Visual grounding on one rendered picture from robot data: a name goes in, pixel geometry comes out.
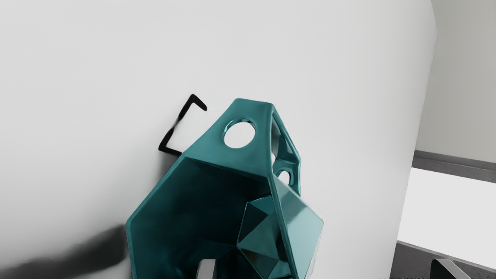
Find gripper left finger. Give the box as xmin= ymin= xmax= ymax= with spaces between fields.
xmin=195 ymin=258 xmax=217 ymax=279

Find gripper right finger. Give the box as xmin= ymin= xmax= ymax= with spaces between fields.
xmin=430 ymin=258 xmax=472 ymax=279

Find teal faceted mug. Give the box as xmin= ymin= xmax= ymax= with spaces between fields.
xmin=126 ymin=98 xmax=324 ymax=279

